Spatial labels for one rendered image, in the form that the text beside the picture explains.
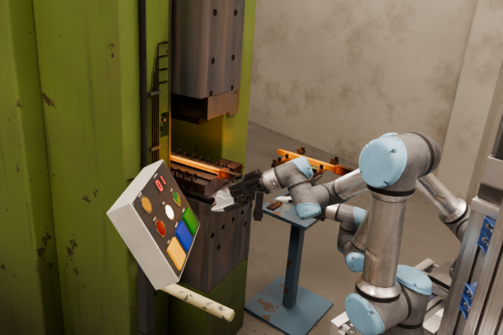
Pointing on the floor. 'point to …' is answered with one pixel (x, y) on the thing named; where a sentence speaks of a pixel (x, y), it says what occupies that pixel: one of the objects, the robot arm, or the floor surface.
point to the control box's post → (145, 302)
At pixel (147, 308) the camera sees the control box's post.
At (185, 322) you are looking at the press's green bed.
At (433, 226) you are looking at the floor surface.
